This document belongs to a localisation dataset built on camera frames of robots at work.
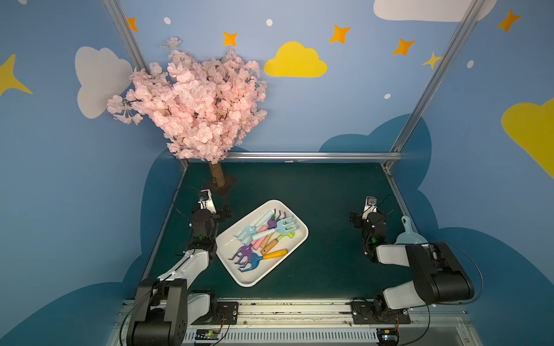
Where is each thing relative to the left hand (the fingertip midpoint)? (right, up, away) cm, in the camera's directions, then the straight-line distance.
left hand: (214, 198), depth 86 cm
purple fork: (+23, -12, +10) cm, 28 cm away
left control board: (+2, -46, -14) cm, 48 cm away
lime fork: (+22, -21, +4) cm, 30 cm away
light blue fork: (+27, -14, +6) cm, 30 cm away
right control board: (+64, -47, -13) cm, 81 cm away
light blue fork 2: (+11, -17, +8) cm, 22 cm away
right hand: (+66, -4, +7) cm, 66 cm away
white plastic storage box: (+4, -21, +5) cm, 22 cm away
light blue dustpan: (+83, -17, +7) cm, 85 cm away
